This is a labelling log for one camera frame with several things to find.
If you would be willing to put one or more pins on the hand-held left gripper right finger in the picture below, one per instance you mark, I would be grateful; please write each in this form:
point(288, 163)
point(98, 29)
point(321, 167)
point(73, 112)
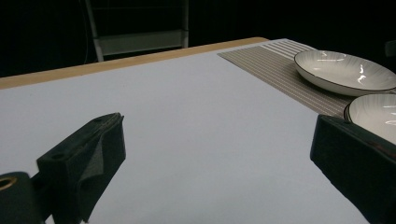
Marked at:
point(358, 161)

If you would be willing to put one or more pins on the white metal stand frame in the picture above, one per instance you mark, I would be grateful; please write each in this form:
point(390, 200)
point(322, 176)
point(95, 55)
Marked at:
point(140, 42)

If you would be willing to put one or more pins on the wooden table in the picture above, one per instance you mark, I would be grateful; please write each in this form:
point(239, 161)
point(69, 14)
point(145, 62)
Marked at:
point(93, 67)

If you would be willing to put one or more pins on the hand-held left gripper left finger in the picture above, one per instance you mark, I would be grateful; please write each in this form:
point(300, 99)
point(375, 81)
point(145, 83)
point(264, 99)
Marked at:
point(77, 161)

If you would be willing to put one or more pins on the white plate with black rim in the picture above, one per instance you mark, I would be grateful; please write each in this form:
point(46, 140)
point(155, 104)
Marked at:
point(342, 70)
point(376, 115)

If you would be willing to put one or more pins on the white table board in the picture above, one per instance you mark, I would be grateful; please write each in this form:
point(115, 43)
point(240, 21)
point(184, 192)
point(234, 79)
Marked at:
point(186, 124)

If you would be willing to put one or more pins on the striped grey placemat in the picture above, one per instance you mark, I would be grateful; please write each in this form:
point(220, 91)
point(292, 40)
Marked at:
point(274, 67)

